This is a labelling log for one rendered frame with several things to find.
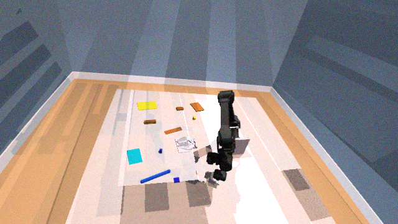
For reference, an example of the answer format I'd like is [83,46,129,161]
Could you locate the yellow rectangular bar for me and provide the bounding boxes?
[137,101,158,110]

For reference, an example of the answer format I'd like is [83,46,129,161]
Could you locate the cyan flat square plate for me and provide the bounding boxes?
[127,148,142,165]

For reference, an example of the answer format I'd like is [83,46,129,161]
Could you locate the blue long bar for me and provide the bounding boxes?
[141,169,171,184]

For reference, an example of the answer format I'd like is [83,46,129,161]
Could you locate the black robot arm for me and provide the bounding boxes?
[206,90,241,172]

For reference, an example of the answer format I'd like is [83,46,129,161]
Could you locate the orange flat square plate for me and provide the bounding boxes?
[190,102,204,112]

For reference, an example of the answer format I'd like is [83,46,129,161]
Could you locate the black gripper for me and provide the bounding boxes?
[213,155,227,181]

